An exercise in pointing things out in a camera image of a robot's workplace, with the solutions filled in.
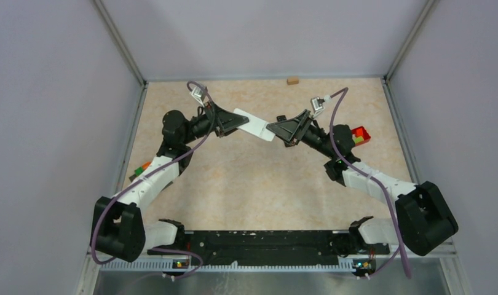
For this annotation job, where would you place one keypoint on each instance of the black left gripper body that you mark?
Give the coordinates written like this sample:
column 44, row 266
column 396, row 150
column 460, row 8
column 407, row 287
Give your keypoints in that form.
column 210, row 114

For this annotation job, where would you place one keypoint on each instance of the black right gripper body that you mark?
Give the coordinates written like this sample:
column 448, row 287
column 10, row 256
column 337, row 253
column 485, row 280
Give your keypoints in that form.
column 310, row 134

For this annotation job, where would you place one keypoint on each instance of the white remote control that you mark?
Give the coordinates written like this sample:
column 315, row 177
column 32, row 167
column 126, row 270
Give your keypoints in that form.
column 255, row 126

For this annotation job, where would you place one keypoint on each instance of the black remote control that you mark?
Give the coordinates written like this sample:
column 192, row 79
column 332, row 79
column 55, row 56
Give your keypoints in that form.
column 281, row 118

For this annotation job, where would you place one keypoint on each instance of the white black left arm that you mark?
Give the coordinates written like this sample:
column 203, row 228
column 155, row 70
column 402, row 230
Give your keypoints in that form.
column 118, row 229

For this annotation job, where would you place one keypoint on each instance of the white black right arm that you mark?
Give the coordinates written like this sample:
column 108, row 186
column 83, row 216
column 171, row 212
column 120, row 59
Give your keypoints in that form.
column 422, row 219

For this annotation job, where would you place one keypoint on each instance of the small wooden block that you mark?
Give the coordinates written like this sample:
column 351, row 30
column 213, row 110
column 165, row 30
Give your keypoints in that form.
column 292, row 80

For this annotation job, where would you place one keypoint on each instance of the red plastic bin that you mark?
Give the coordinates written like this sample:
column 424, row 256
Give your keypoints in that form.
column 360, row 135

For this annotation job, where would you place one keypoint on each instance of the green block in bin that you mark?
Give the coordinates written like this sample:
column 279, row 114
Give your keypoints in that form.
column 358, row 140

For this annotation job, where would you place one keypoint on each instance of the orange green object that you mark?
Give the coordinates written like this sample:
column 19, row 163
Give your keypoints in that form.
column 138, row 171

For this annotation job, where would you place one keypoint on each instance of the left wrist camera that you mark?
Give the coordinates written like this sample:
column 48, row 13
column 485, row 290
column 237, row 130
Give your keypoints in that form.
column 199, row 94

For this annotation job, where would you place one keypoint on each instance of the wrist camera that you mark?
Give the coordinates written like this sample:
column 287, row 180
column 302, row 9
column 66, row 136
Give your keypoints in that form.
column 199, row 94
column 318, row 105

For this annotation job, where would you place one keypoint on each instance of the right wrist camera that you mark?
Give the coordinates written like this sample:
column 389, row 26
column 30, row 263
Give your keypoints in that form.
column 318, row 105

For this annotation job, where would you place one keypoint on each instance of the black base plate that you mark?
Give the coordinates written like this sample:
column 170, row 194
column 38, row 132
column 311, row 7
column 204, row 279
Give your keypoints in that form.
column 340, row 242

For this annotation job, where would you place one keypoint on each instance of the aluminium frame rail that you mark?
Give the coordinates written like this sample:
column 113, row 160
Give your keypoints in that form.
column 254, row 261

